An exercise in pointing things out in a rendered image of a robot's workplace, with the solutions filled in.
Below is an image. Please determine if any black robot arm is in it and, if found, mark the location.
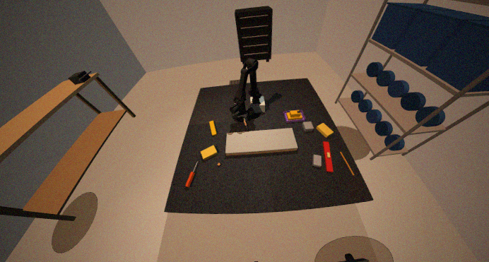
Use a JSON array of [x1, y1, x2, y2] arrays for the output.
[[229, 58, 261, 114]]

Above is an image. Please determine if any red flat bar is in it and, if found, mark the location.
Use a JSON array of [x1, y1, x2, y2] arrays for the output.
[[322, 141, 333, 173]]

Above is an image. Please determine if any red-handled awl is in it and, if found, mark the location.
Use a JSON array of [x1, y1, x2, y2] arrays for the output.
[[186, 169, 195, 187]]

